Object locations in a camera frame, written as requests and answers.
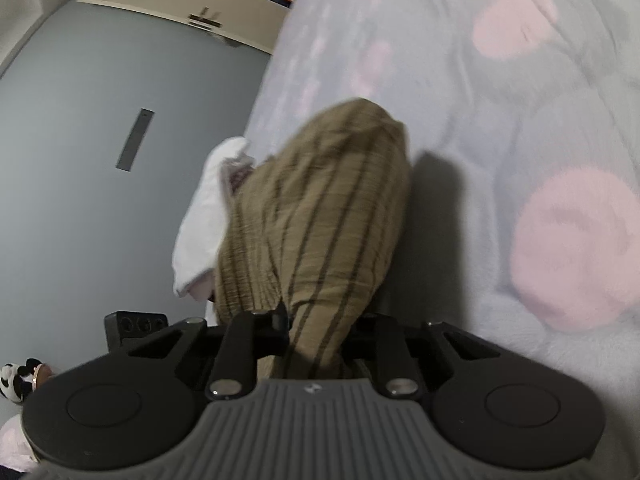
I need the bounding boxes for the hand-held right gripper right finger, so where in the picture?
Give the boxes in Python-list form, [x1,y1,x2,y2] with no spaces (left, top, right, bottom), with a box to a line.
[350,314,501,399]

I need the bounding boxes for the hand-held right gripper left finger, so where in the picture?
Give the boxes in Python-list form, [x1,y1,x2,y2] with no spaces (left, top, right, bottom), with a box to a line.
[129,304,291,401]

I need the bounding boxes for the brown striped shirt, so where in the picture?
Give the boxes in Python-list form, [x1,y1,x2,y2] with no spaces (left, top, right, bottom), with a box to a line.
[212,97,413,381]

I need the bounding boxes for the white folded garment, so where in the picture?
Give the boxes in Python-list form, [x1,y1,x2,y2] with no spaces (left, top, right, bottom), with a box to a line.
[172,136,256,298]

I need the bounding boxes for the polka dot bed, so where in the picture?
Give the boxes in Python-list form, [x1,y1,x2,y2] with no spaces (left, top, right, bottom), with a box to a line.
[245,0,640,461]

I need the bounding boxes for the cow plush toy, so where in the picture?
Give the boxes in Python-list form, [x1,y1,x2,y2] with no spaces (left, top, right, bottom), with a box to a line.
[0,358,56,406]

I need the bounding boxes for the pale pink fuzzy item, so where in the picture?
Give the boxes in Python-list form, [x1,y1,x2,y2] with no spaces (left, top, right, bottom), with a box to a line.
[0,417,36,473]

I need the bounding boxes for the grey wall strip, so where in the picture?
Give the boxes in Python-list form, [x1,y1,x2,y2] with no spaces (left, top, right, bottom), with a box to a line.
[115,108,155,173]

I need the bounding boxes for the metal door handle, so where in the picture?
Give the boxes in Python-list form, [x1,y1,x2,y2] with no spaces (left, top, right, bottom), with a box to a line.
[187,7,222,31]

